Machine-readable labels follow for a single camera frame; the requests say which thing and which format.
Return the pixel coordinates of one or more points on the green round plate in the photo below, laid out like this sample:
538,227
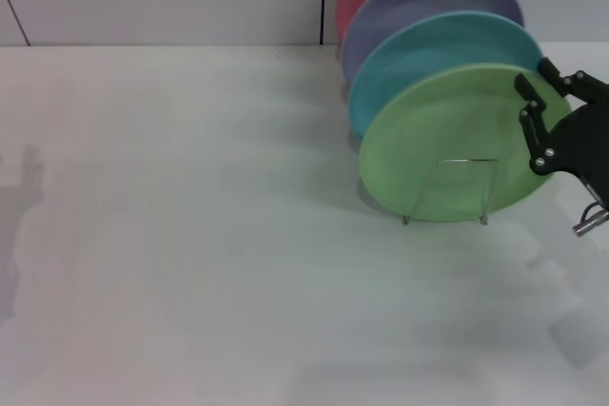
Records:
428,149

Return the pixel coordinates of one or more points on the blue round plate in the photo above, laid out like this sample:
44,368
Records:
409,63

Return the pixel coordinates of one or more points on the purple round plate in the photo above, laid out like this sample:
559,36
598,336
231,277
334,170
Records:
418,2

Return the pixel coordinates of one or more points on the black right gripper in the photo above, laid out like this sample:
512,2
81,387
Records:
583,149

